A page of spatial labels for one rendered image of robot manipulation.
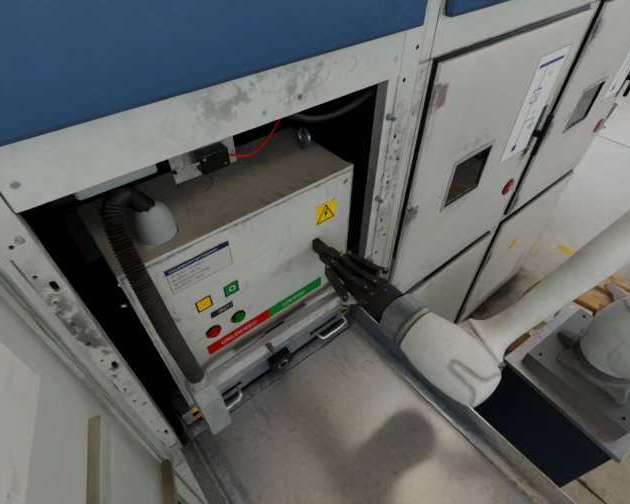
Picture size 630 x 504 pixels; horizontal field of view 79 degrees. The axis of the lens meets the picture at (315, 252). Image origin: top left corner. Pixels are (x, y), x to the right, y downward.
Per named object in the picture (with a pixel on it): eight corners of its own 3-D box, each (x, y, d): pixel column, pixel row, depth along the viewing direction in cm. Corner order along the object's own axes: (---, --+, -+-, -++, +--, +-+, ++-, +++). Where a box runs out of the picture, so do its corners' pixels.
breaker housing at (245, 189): (342, 304, 114) (355, 163, 79) (189, 409, 92) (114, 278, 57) (251, 218, 141) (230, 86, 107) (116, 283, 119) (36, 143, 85)
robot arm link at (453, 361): (389, 350, 66) (409, 355, 77) (464, 422, 58) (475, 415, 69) (429, 302, 65) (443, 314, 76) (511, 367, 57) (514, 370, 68)
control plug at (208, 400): (233, 422, 85) (219, 387, 73) (213, 436, 83) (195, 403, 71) (216, 395, 90) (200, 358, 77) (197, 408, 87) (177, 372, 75)
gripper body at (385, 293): (375, 333, 74) (343, 303, 79) (404, 310, 78) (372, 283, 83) (379, 310, 69) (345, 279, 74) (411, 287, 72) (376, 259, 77)
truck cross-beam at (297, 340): (350, 311, 117) (351, 300, 113) (187, 426, 93) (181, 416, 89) (339, 301, 120) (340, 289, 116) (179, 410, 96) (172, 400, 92)
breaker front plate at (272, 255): (343, 307, 113) (356, 169, 79) (193, 410, 91) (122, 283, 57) (340, 304, 114) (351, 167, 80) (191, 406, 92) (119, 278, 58)
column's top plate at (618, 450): (565, 308, 135) (568, 305, 133) (679, 389, 114) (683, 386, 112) (501, 361, 120) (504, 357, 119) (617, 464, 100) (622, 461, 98)
